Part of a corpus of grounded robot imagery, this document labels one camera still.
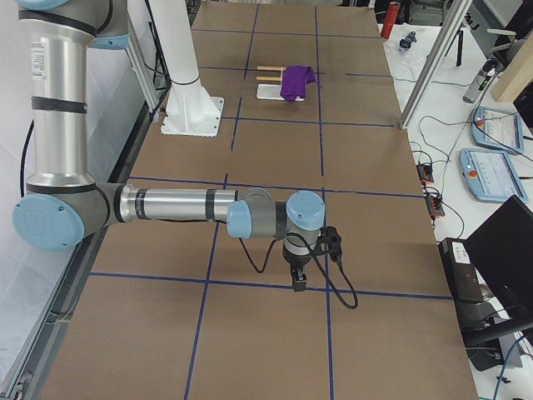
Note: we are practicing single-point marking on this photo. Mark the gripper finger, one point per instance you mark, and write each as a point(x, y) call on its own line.
point(299, 280)

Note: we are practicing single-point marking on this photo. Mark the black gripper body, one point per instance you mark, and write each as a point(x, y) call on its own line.
point(297, 265)

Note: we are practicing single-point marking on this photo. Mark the purple microfiber towel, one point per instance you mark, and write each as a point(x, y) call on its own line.
point(294, 80)

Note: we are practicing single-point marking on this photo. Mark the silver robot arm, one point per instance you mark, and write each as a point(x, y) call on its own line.
point(64, 203)

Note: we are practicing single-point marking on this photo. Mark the white rack base tray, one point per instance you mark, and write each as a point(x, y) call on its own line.
point(269, 92)

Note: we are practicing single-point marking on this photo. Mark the tall wooden rack bar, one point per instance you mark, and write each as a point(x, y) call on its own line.
point(271, 68)

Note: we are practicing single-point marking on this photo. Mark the black computer box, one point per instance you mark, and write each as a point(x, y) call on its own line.
point(460, 272)

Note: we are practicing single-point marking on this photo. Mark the black monitor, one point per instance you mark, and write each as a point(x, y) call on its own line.
point(501, 250)

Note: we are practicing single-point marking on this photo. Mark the near blue teach pendant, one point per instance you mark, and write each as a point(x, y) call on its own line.
point(490, 175)

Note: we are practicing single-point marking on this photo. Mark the blue teach pendant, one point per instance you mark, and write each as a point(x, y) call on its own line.
point(498, 129)
point(490, 175)

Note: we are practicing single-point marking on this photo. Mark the far blue teach pendant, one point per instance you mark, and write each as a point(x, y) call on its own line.
point(498, 129)

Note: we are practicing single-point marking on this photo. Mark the red bottle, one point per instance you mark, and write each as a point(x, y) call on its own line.
point(390, 19)

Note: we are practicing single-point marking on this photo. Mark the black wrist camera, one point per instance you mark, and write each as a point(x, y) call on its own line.
point(330, 243)

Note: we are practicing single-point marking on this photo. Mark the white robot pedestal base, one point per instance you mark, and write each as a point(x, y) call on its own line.
point(190, 110)

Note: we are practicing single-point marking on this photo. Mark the grey aluminium frame post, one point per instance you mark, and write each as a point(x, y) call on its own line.
point(443, 40)

